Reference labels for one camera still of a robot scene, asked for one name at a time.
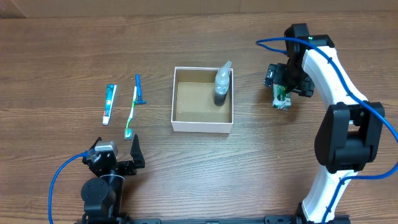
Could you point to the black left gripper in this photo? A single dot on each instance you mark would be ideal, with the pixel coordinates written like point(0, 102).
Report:
point(129, 166)

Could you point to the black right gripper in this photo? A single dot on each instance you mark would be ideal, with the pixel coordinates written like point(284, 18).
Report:
point(306, 87)

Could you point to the green white toothbrush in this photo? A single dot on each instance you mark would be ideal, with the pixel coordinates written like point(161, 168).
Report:
point(128, 131)

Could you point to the green Dettol soap bar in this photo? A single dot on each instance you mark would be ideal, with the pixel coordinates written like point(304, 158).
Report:
point(280, 98)

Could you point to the blue disposable razor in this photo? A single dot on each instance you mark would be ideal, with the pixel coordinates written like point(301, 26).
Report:
point(139, 99)

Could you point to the green white toothpaste tube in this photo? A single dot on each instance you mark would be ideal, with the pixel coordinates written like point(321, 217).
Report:
point(111, 90)

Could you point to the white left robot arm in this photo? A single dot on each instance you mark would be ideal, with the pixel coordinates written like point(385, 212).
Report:
point(102, 195)

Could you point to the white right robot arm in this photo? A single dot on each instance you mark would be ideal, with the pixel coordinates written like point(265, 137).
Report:
point(349, 135)

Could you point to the foam soap pump bottle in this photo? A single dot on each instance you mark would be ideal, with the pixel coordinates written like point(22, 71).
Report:
point(222, 84)

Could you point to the white cardboard box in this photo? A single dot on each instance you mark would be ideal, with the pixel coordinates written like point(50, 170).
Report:
point(193, 108)

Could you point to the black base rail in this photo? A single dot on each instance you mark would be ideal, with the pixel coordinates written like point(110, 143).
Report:
point(211, 221)

